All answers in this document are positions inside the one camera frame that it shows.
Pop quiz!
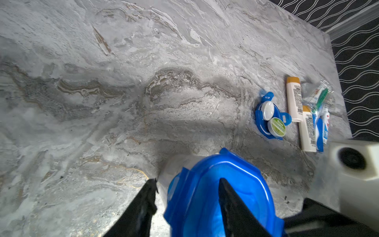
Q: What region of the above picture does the clear jar blue lid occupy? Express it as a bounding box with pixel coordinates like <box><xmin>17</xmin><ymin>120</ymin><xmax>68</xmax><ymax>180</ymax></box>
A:
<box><xmin>158</xmin><ymin>148</ymin><xmax>284</xmax><ymax>237</ymax></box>

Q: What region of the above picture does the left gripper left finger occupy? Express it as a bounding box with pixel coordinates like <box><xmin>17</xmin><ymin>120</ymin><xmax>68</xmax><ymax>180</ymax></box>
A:
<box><xmin>105</xmin><ymin>179</ymin><xmax>158</xmax><ymax>237</ymax></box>

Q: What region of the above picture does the green round floss container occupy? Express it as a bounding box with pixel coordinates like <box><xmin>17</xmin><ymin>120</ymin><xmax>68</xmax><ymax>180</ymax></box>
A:
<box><xmin>267</xmin><ymin>118</ymin><xmax>286</xmax><ymax>138</ymax></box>

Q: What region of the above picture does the blue toothbrush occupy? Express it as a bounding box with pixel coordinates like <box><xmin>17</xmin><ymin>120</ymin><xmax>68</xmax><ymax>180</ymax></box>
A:
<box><xmin>312</xmin><ymin>114</ymin><xmax>324</xmax><ymax>153</ymax></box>

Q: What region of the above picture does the small white toothpaste tube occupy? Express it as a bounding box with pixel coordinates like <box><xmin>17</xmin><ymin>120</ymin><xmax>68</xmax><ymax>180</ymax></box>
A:
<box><xmin>321</xmin><ymin>107</ymin><xmax>330</xmax><ymax>145</ymax></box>

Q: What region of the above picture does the white round cap container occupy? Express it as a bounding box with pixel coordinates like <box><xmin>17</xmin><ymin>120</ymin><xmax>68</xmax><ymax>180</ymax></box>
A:
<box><xmin>260</xmin><ymin>101</ymin><xmax>274</xmax><ymax>121</ymax></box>

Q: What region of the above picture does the green toothbrush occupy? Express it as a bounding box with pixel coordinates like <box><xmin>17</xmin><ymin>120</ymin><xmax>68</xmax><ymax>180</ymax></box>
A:
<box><xmin>301</xmin><ymin>80</ymin><xmax>334</xmax><ymax>114</ymax></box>

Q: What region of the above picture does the white bottle orange cap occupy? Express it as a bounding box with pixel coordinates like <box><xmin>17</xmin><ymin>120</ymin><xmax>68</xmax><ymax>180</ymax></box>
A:
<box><xmin>299</xmin><ymin>105</ymin><xmax>316</xmax><ymax>153</ymax></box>
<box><xmin>286</xmin><ymin>77</ymin><xmax>303</xmax><ymax>122</ymax></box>

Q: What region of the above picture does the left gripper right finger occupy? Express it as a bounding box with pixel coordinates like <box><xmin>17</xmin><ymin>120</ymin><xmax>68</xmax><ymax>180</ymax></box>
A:
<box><xmin>218</xmin><ymin>178</ymin><xmax>270</xmax><ymax>237</ymax></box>

